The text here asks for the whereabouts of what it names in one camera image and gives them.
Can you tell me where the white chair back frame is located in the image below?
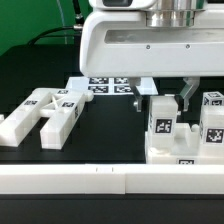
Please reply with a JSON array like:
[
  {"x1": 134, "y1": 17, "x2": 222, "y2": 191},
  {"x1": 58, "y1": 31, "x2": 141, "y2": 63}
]
[{"x1": 0, "y1": 88, "x2": 94, "y2": 150}]

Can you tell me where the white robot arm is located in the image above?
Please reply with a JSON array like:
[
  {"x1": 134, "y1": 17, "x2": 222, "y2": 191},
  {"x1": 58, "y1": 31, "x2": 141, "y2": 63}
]
[{"x1": 79, "y1": 0, "x2": 224, "y2": 110}]

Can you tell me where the black cable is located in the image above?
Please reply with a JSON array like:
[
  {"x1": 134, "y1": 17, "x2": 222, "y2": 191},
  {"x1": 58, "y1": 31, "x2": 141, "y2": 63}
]
[{"x1": 26, "y1": 0, "x2": 88, "y2": 46}]

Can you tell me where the white chair seat part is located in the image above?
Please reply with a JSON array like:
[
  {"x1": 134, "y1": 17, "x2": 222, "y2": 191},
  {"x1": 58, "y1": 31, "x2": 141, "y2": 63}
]
[{"x1": 145, "y1": 123, "x2": 224, "y2": 165}]

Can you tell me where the white front fence rail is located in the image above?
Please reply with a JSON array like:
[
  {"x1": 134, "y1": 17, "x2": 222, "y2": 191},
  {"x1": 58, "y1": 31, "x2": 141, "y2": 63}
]
[{"x1": 0, "y1": 164, "x2": 224, "y2": 194}]

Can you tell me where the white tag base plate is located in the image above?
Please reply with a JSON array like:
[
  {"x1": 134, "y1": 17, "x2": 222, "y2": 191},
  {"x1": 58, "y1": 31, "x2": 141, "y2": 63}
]
[{"x1": 66, "y1": 76, "x2": 158, "y2": 95}]

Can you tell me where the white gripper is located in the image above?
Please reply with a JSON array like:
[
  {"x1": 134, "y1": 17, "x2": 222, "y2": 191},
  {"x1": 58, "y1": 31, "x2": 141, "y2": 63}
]
[{"x1": 80, "y1": 9, "x2": 224, "y2": 112}]

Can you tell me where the white part at left edge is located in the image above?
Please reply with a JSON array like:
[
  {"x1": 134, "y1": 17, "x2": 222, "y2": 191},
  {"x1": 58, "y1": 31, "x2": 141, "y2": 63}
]
[{"x1": 0, "y1": 115, "x2": 4, "y2": 124}]

